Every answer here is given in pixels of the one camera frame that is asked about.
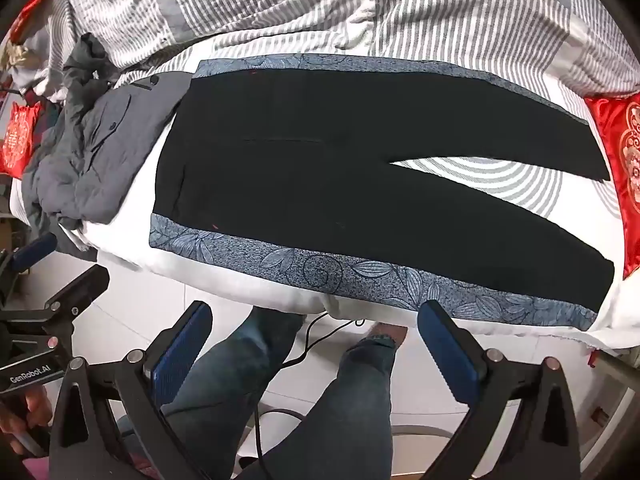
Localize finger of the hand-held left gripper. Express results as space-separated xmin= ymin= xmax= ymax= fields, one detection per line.
xmin=44 ymin=265 xmax=111 ymax=353
xmin=0 ymin=232 xmax=59 ymax=286

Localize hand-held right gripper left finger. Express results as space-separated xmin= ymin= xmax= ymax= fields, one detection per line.
xmin=47 ymin=301 xmax=214 ymax=480

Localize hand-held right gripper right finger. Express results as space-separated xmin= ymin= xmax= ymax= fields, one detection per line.
xmin=417 ymin=300 xmax=583 ymax=480

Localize black pants blue floral sides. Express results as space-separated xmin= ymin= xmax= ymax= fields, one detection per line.
xmin=149 ymin=53 xmax=616 ymax=332

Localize person's left hand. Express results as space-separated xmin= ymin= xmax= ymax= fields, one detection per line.
xmin=0 ymin=387 xmax=55 ymax=458

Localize red patterned cushion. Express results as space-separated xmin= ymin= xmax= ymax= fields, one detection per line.
xmin=0 ymin=101 xmax=44 ymax=179

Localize person's right leg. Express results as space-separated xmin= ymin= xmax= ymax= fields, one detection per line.
xmin=235 ymin=324 xmax=408 ymax=480

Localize grey jacket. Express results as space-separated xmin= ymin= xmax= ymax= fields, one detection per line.
xmin=22 ymin=32 xmax=193 ymax=262

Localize white striped bed sheet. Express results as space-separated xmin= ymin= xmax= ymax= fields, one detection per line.
xmin=80 ymin=35 xmax=640 ymax=358

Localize red cloth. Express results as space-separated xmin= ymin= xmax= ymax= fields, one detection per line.
xmin=9 ymin=0 xmax=54 ymax=47

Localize red embroidered pillow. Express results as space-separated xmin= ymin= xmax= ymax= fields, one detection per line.
xmin=584 ymin=92 xmax=640 ymax=281

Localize grey striped duvet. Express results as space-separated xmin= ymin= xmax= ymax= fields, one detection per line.
xmin=47 ymin=0 xmax=640 ymax=103

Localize black cable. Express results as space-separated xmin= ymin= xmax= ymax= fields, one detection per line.
xmin=242 ymin=311 xmax=367 ymax=480

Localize metal bed frame bar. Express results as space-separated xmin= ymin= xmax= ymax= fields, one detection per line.
xmin=589 ymin=349 xmax=640 ymax=387

